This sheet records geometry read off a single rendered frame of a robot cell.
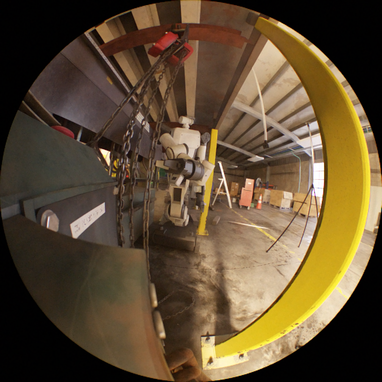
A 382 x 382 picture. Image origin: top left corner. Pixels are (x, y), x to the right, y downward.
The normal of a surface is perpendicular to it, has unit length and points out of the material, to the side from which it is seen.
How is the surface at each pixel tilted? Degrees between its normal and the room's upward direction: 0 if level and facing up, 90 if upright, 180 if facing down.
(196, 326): 0
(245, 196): 90
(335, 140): 90
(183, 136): 104
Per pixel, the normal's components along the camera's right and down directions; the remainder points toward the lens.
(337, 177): -0.99, -0.13
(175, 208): -0.09, 0.13
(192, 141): 0.57, 0.38
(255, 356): 0.13, -0.99
